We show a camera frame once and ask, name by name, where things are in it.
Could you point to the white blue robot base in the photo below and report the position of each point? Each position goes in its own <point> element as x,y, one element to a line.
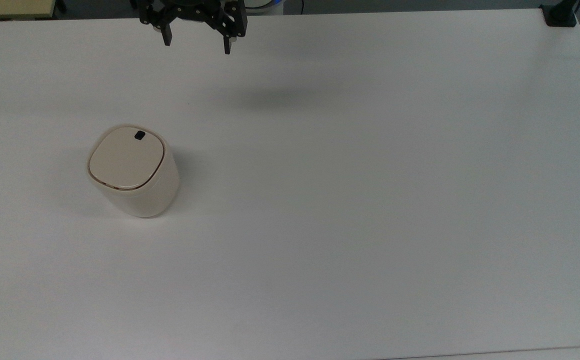
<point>265,6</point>

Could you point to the beige wooden side table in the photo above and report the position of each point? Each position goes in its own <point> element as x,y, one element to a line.
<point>10,7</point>

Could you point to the black table clamp mount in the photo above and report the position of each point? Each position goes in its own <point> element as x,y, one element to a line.
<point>560,12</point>

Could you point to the beige trash bin lid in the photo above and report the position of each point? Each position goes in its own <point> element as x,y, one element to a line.
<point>126,159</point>

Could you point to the beige round trash bin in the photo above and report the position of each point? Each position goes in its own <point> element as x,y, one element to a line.
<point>137,172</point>

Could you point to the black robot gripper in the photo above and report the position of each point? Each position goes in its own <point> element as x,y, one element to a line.
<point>190,10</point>

